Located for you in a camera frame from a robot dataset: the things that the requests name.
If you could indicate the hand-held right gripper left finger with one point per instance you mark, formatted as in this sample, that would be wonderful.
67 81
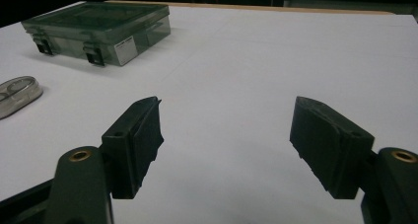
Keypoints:
128 151

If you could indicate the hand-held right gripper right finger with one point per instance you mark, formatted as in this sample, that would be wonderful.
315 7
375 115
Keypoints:
328 145

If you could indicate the smoky translucent plastic compartment box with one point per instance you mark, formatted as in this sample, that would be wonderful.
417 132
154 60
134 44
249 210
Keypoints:
98 23

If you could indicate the clear tape roll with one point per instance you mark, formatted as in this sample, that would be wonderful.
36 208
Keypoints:
31 97

